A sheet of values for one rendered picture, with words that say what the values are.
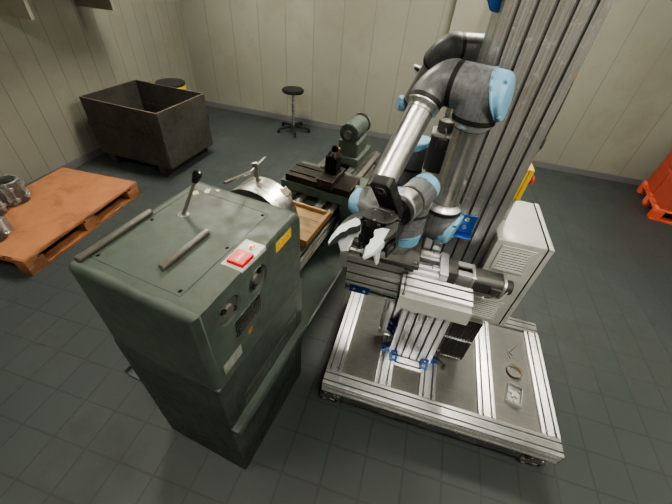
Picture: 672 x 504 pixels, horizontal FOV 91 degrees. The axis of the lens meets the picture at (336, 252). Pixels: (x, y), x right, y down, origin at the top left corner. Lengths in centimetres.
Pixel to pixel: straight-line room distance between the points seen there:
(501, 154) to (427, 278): 50
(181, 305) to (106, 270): 28
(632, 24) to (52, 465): 606
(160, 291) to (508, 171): 116
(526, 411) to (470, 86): 177
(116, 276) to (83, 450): 138
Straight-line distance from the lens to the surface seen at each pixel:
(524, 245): 142
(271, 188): 145
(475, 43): 154
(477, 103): 96
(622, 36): 531
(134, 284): 108
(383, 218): 67
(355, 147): 243
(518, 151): 127
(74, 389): 257
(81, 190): 400
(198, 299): 98
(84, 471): 231
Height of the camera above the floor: 197
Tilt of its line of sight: 42 degrees down
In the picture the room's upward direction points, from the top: 6 degrees clockwise
